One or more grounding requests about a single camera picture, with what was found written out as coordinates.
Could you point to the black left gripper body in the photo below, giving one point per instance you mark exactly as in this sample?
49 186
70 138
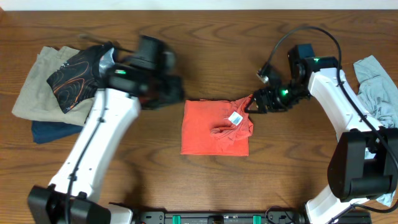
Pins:
166 92

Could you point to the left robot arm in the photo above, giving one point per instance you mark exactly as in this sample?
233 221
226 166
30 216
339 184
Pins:
143 80

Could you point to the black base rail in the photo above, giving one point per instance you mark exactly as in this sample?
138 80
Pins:
273 215

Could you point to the black orange patterned shirt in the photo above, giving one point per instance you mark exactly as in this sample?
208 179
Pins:
81 75

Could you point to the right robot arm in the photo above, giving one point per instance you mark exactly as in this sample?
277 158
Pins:
364 164

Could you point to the red soccer t-shirt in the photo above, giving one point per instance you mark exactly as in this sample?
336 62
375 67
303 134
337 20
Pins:
216 128

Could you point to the beige folded garment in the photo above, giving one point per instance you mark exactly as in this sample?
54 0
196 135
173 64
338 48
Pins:
36 101

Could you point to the navy blue folded garment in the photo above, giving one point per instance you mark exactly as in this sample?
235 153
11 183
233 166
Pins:
44 132

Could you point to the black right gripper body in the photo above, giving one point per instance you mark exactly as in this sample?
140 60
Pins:
281 98

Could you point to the light blue t-shirt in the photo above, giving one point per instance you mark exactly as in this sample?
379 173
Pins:
377 92

